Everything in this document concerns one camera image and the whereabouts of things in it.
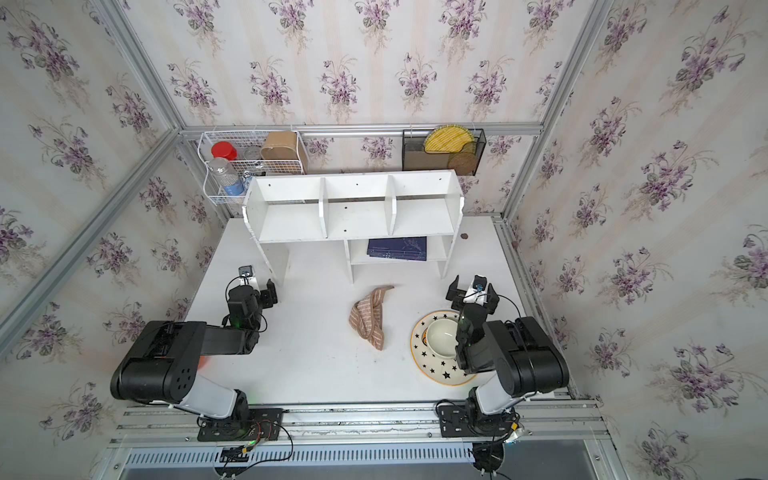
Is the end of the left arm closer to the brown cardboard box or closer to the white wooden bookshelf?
the white wooden bookshelf

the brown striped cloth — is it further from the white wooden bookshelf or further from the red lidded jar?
the red lidded jar

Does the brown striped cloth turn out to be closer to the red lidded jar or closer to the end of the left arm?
the end of the left arm

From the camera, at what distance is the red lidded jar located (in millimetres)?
923

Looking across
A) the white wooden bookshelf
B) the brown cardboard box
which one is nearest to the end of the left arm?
the white wooden bookshelf

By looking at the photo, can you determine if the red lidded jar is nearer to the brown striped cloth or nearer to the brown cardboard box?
the brown cardboard box

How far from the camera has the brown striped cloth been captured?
2.79ft

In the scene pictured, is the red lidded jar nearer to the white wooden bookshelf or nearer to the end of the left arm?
the white wooden bookshelf

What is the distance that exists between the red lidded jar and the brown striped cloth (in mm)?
613

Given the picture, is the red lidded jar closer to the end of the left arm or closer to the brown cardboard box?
the brown cardboard box

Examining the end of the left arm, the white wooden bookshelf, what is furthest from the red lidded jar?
the end of the left arm
